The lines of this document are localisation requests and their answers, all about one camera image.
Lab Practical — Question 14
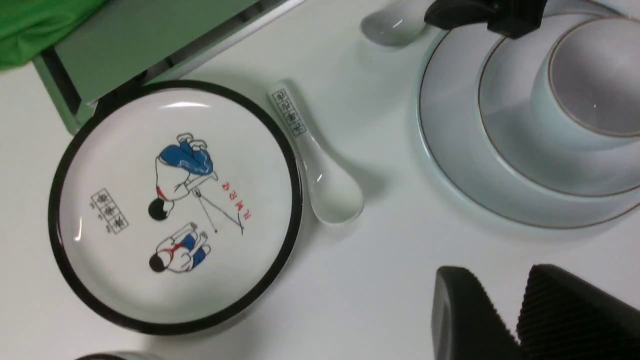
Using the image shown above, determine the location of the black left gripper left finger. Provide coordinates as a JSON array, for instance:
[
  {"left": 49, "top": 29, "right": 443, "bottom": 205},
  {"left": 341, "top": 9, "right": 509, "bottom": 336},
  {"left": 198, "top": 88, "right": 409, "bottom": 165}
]
[{"left": 430, "top": 266, "right": 523, "bottom": 360}]

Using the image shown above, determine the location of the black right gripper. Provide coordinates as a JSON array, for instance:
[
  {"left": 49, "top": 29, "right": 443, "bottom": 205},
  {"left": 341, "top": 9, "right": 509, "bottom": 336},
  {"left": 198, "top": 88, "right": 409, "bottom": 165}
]
[{"left": 423, "top": 0, "right": 547, "bottom": 39}]

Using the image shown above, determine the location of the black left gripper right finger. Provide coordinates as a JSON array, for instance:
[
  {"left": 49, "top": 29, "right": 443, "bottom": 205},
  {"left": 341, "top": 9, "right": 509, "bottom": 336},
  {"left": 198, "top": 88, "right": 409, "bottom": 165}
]
[{"left": 516, "top": 264, "right": 640, "bottom": 360}]

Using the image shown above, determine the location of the pale blue shallow bowl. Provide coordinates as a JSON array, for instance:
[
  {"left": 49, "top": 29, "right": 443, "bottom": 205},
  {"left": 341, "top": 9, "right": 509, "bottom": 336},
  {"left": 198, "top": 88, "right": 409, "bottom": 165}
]
[{"left": 478, "top": 13, "right": 639, "bottom": 198}]

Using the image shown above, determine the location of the pale blue cup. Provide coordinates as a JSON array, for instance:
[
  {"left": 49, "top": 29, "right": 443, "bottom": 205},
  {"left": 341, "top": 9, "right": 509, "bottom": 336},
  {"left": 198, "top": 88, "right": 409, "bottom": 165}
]
[{"left": 531, "top": 17, "right": 640, "bottom": 150}]

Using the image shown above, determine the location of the pale blue ceramic spoon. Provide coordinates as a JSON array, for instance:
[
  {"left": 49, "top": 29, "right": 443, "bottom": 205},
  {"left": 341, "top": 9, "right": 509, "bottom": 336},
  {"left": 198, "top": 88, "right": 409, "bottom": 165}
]
[{"left": 359, "top": 0, "right": 434, "bottom": 49}]

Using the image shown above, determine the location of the white black-rimmed cup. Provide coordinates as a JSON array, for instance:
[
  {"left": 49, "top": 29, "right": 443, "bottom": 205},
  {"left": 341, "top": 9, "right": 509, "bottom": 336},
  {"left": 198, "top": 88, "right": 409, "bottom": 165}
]
[{"left": 76, "top": 351, "right": 163, "bottom": 360}]

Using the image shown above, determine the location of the pale blue flat plate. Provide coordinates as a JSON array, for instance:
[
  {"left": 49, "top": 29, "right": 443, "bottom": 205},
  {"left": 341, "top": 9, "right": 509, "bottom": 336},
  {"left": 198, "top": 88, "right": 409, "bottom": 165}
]
[{"left": 417, "top": 11, "right": 639, "bottom": 229}]

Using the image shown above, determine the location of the white printed ceramic spoon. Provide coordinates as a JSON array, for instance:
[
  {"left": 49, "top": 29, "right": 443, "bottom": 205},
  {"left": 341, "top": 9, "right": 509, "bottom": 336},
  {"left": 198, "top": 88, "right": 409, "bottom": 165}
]
[{"left": 267, "top": 80, "right": 365, "bottom": 227}]

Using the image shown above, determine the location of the white black-rimmed illustrated plate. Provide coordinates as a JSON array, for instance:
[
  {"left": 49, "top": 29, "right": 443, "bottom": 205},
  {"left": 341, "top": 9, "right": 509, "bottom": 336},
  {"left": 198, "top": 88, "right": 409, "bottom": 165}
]
[{"left": 46, "top": 80, "right": 304, "bottom": 337}]

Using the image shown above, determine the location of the green backdrop cloth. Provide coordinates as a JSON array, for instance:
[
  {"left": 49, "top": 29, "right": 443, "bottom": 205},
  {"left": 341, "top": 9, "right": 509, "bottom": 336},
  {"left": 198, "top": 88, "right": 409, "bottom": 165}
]
[{"left": 0, "top": 0, "right": 106, "bottom": 71}]

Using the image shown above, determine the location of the metal table cable hatch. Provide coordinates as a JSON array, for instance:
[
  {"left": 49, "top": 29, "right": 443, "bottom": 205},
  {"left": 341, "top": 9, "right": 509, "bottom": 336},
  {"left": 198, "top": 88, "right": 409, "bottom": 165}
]
[{"left": 33, "top": 0, "right": 301, "bottom": 134}]

